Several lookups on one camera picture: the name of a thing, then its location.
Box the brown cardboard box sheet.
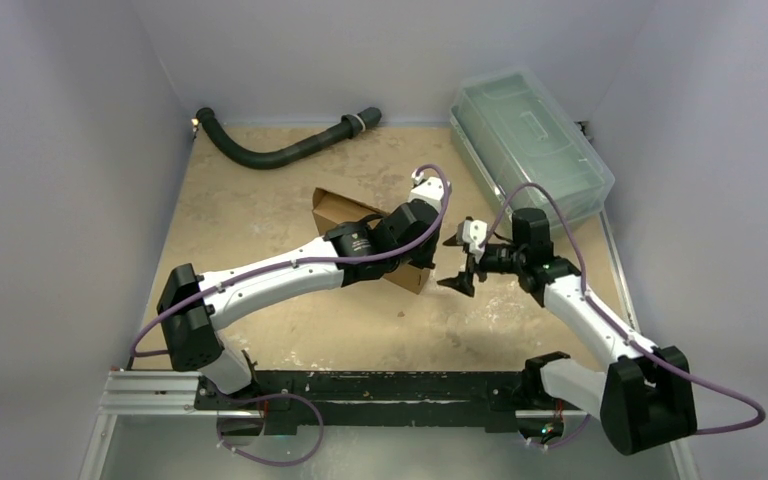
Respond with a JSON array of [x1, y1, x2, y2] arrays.
[[311, 187, 431, 294]]

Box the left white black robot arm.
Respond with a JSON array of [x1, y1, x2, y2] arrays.
[[157, 199, 441, 409]]

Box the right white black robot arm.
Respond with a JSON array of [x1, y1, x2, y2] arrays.
[[440, 208, 698, 455]]

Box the clear plastic storage bin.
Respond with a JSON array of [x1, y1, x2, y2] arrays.
[[449, 69, 615, 231]]

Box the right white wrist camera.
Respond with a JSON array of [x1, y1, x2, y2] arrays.
[[455, 218, 488, 261]]

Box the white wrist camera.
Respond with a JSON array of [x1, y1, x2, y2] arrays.
[[455, 218, 488, 261], [407, 169, 450, 212]]

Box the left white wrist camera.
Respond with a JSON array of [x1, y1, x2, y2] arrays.
[[407, 169, 450, 212]]

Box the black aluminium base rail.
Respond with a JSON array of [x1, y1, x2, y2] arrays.
[[95, 369, 683, 439]]

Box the black corrugated hose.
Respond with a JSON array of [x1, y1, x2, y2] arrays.
[[195, 106, 383, 171]]

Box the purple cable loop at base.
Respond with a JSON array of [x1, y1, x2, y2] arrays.
[[215, 382, 332, 465]]

